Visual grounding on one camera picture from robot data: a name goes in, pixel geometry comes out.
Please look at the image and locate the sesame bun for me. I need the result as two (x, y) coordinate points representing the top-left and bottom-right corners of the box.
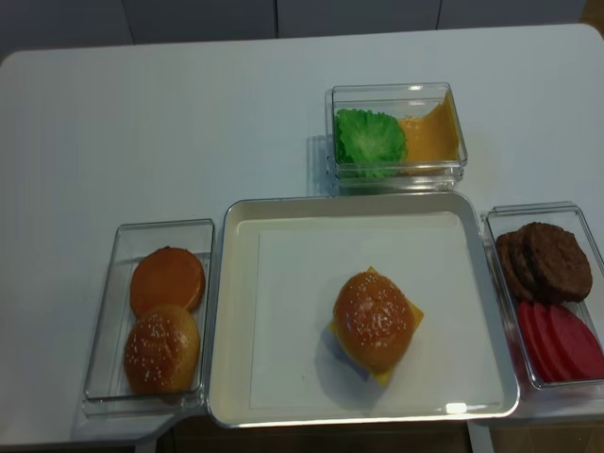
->
(123, 305), (201, 394)
(333, 270), (412, 373)

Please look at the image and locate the green lettuce leaf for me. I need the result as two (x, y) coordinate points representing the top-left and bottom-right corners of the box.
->
(335, 109), (408, 179)

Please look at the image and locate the clear lettuce cheese container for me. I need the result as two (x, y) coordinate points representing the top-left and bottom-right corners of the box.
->
(325, 82), (468, 193)

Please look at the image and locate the white metal tray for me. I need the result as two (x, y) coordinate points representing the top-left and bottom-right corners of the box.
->
(208, 192), (519, 428)

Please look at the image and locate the white paper liner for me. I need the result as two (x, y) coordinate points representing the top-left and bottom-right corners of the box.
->
(251, 216), (503, 414)

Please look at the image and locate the plain orange bun bottom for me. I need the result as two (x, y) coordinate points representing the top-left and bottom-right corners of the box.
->
(130, 246), (206, 318)

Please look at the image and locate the yellow cheese slice in container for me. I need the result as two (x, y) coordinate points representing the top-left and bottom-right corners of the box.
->
(398, 88), (462, 164)

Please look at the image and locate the yellow cheese slice on burger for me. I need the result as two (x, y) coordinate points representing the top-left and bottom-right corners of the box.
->
(327, 265), (425, 389)

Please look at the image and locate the brown patty back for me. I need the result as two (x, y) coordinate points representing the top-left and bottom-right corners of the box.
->
(495, 233), (524, 299)

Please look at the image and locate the brown patty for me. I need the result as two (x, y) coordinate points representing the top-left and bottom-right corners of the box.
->
(495, 233), (524, 299)
(523, 222), (593, 303)
(509, 226), (539, 300)

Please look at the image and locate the brown patty middle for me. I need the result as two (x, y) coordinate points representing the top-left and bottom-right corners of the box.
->
(509, 226), (539, 300)

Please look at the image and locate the red tomato slice back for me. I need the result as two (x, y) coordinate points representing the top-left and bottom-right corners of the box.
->
(517, 301), (544, 378)

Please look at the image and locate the red tomato slice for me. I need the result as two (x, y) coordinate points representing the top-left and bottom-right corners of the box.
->
(548, 306), (603, 379)
(533, 303), (567, 381)
(517, 301), (544, 378)

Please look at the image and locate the clear patty tomato container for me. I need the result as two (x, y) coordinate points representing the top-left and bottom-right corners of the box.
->
(482, 202), (603, 393)

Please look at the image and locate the clear bun container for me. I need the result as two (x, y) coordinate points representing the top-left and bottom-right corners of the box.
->
(83, 219), (215, 419)

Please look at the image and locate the red tomato slice middle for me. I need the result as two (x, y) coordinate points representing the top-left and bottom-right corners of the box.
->
(533, 303), (567, 381)

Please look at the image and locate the brown patty front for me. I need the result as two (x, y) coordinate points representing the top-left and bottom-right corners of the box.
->
(523, 222), (593, 303)

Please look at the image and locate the red tomato slice front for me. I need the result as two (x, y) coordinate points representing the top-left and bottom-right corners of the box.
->
(548, 306), (603, 379)

